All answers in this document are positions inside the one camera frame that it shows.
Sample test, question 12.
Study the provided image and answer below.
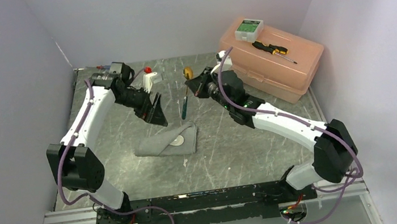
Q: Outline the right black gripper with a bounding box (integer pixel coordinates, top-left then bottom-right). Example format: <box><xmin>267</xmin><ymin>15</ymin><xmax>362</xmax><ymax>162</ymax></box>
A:
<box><xmin>184</xmin><ymin>65</ymin><xmax>233</xmax><ymax>116</ymax></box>

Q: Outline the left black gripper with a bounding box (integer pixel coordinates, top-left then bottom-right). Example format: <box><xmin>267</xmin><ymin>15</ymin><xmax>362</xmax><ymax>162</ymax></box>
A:
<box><xmin>113</xmin><ymin>83</ymin><xmax>168</xmax><ymax>132</ymax></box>

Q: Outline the gold spoon teal handle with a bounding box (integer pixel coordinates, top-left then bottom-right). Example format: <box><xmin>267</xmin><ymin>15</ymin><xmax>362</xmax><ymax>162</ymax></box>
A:
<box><xmin>181</xmin><ymin>66</ymin><xmax>193</xmax><ymax>120</ymax></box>

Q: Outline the white ceramic spoon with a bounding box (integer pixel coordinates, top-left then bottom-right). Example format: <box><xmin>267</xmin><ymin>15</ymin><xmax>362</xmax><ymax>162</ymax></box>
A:
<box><xmin>170</xmin><ymin>136</ymin><xmax>184</xmax><ymax>146</ymax></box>

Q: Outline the grey cloth napkin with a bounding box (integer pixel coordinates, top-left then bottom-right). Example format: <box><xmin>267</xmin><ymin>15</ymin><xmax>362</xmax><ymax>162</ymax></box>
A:
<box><xmin>134</xmin><ymin>122</ymin><xmax>198</xmax><ymax>157</ymax></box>

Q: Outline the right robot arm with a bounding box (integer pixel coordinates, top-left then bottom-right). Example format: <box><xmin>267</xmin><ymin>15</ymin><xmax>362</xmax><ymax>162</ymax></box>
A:
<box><xmin>185</xmin><ymin>67</ymin><xmax>358</xmax><ymax>201</ymax></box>

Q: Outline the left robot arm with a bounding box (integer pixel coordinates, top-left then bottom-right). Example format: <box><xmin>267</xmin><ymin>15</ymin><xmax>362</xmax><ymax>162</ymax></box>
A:
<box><xmin>46</xmin><ymin>62</ymin><xmax>168</xmax><ymax>224</ymax></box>

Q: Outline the red blue screwdriver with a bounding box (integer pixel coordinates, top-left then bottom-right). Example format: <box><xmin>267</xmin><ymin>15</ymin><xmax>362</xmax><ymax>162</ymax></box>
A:
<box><xmin>96</xmin><ymin>65</ymin><xmax>111</xmax><ymax>70</ymax></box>

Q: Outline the small green white box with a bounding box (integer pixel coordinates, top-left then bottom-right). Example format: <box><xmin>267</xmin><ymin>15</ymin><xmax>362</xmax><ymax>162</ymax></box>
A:
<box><xmin>234</xmin><ymin>19</ymin><xmax>264</xmax><ymax>43</ymax></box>

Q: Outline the black yellow screwdriver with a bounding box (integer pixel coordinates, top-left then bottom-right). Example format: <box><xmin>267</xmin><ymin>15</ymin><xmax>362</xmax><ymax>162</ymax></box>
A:
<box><xmin>252</xmin><ymin>41</ymin><xmax>298</xmax><ymax>65</ymax></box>

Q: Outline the pink plastic toolbox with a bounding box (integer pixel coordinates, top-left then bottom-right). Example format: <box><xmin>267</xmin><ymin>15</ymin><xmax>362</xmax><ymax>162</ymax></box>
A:
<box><xmin>219</xmin><ymin>18</ymin><xmax>324</xmax><ymax>104</ymax></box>

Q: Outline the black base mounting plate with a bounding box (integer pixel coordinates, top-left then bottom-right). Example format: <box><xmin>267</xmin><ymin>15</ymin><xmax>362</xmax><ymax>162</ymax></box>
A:
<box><xmin>96</xmin><ymin>181</ymin><xmax>317</xmax><ymax>224</ymax></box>

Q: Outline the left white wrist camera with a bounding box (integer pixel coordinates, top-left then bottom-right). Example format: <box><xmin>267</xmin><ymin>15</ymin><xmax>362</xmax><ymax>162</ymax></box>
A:
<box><xmin>143</xmin><ymin>67</ymin><xmax>163</xmax><ymax>93</ymax></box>

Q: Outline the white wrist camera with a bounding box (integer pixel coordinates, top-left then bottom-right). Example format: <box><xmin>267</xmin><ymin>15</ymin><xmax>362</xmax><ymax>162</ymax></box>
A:
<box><xmin>216</xmin><ymin>50</ymin><xmax>233</xmax><ymax>72</ymax></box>
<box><xmin>143</xmin><ymin>67</ymin><xmax>163</xmax><ymax>93</ymax></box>

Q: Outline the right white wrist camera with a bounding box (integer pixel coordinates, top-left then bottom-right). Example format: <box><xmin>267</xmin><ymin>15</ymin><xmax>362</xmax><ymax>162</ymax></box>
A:
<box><xmin>216</xmin><ymin>50</ymin><xmax>233</xmax><ymax>72</ymax></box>

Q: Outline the aluminium rail frame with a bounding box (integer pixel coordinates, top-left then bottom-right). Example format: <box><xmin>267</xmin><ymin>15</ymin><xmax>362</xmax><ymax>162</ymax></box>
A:
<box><xmin>43</xmin><ymin>180</ymin><xmax>383</xmax><ymax>224</ymax></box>

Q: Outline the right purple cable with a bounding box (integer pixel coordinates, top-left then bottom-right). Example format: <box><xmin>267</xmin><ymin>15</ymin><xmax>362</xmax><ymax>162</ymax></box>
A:
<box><xmin>213</xmin><ymin>32</ymin><xmax>370</xmax><ymax>224</ymax></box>

